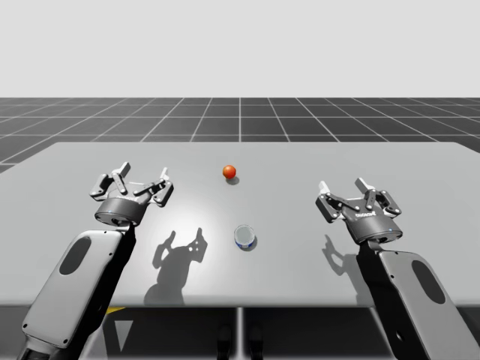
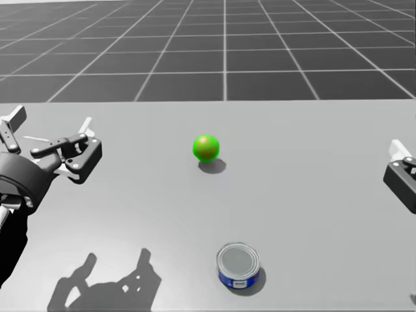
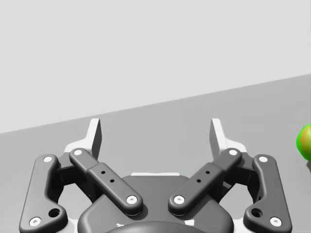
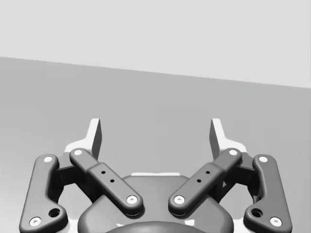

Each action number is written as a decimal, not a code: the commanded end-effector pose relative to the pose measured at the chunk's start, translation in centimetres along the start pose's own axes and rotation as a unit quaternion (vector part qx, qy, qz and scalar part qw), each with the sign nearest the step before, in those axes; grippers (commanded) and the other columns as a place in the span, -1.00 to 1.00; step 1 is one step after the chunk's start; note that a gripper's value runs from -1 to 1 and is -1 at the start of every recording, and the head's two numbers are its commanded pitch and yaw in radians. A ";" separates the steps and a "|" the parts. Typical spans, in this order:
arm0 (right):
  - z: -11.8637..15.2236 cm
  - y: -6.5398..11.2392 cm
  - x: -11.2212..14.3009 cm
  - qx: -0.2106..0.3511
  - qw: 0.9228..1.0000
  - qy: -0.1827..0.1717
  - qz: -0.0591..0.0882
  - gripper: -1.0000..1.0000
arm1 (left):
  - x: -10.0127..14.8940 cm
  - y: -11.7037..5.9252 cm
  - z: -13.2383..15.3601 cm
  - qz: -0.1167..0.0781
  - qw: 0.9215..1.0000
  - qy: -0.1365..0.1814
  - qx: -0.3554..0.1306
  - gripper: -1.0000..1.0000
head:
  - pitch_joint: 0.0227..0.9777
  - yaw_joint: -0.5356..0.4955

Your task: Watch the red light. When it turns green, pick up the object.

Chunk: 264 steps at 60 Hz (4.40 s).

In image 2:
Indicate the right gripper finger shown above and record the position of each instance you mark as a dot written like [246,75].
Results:
[401,182]

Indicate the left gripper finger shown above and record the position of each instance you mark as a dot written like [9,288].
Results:
[9,136]
[84,156]

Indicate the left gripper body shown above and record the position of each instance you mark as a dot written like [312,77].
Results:
[22,175]

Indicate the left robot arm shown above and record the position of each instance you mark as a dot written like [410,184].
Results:
[11,240]

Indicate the green ball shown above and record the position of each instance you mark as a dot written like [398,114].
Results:
[206,148]

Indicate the blue flat can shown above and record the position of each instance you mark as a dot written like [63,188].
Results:
[238,265]

